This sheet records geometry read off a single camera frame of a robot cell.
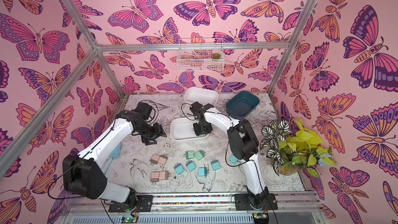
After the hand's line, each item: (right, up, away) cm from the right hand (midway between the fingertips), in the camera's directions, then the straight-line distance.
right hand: (201, 132), depth 95 cm
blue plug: (-12, -17, -11) cm, 24 cm away
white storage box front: (-13, +1, +9) cm, 16 cm away
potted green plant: (+39, -2, -30) cm, 49 cm away
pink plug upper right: (-22, -14, -9) cm, 27 cm away
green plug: (-7, -11, -7) cm, 15 cm away
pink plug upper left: (-26, -14, -8) cm, 31 cm away
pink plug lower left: (-24, -21, -15) cm, 35 cm away
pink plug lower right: (-19, -20, -13) cm, 31 cm away
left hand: (-19, 0, -13) cm, 23 cm away
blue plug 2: (-5, -17, -10) cm, 20 cm away
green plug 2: (-1, -11, -7) cm, 13 cm away
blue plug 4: (+8, -16, -10) cm, 21 cm away
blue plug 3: (+1, -19, -13) cm, 23 cm away
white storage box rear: (+4, +25, +25) cm, 35 cm away
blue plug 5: (+18, -13, -9) cm, 24 cm away
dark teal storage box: (+30, +16, +21) cm, 40 cm away
